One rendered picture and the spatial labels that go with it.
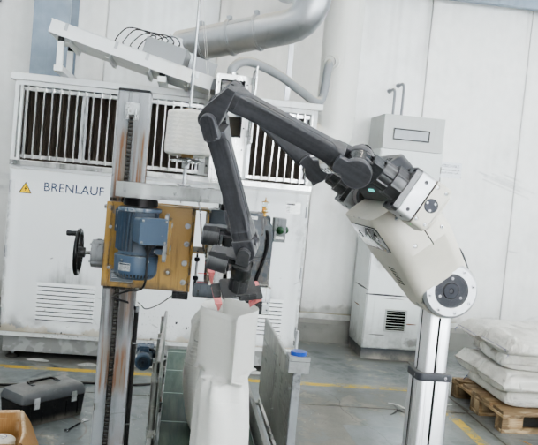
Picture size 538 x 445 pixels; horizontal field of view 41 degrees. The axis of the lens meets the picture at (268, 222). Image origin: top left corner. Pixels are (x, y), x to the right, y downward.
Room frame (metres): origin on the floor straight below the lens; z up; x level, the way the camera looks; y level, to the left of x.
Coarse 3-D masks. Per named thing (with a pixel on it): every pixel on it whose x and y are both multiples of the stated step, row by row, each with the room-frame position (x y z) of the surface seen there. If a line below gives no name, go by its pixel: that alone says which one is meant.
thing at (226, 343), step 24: (216, 312) 2.27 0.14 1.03; (240, 312) 2.50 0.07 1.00; (216, 336) 2.26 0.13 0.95; (240, 336) 2.24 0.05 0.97; (216, 360) 2.25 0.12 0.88; (240, 360) 2.26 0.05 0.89; (216, 384) 2.21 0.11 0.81; (240, 384) 2.20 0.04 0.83; (216, 408) 2.19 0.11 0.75; (240, 408) 2.20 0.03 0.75; (192, 432) 2.33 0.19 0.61; (216, 432) 2.18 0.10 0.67; (240, 432) 2.20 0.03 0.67
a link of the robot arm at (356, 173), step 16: (224, 96) 1.74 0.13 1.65; (240, 96) 1.74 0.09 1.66; (256, 96) 1.78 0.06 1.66; (208, 112) 1.76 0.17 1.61; (224, 112) 1.75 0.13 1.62; (240, 112) 1.76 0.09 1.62; (256, 112) 1.75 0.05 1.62; (272, 112) 1.75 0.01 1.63; (272, 128) 1.76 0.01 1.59; (288, 128) 1.76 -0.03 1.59; (304, 128) 1.76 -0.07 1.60; (304, 144) 1.77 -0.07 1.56; (320, 144) 1.76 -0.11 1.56; (336, 144) 1.76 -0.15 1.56; (336, 160) 1.74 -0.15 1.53; (352, 160) 1.73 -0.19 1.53; (352, 176) 1.74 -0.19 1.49; (368, 176) 1.74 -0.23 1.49
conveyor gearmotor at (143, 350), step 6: (138, 348) 4.32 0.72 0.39; (144, 348) 4.22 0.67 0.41; (150, 348) 4.26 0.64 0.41; (138, 354) 4.18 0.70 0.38; (144, 354) 4.16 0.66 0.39; (150, 354) 4.26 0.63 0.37; (138, 360) 4.15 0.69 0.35; (144, 360) 4.15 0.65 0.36; (150, 360) 4.16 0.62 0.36; (138, 366) 4.15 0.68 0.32; (144, 366) 4.16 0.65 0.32
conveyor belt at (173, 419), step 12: (168, 360) 4.12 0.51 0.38; (180, 360) 4.14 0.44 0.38; (168, 372) 3.87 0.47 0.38; (180, 372) 3.90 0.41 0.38; (168, 384) 3.64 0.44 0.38; (180, 384) 3.66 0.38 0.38; (168, 396) 3.43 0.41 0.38; (180, 396) 3.45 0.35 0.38; (168, 408) 3.26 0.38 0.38; (180, 408) 3.28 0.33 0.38; (168, 420) 3.09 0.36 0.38; (180, 420) 3.11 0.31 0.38; (168, 432) 2.95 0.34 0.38; (180, 432) 2.97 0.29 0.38; (168, 444) 2.81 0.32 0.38; (180, 444) 2.83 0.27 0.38; (252, 444) 2.90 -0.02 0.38
